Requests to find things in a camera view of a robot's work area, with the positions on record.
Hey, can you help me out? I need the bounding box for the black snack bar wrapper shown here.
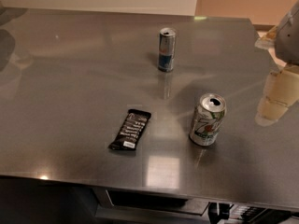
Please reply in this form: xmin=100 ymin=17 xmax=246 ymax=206
xmin=108 ymin=109 xmax=151 ymax=150

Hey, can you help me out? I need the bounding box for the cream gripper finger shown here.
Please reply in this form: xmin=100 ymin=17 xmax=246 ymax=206
xmin=255 ymin=26 xmax=278 ymax=49
xmin=255 ymin=64 xmax=299 ymax=126

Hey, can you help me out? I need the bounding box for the white green 7up can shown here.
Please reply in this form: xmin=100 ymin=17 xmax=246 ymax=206
xmin=189 ymin=93 xmax=226 ymax=147

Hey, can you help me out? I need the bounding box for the grey under-table shelf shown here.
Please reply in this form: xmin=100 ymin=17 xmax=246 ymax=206
xmin=93 ymin=187 xmax=209 ymax=224

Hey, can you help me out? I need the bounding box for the blue silver Red Bull can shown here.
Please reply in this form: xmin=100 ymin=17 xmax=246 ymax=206
xmin=158 ymin=27 xmax=176 ymax=72

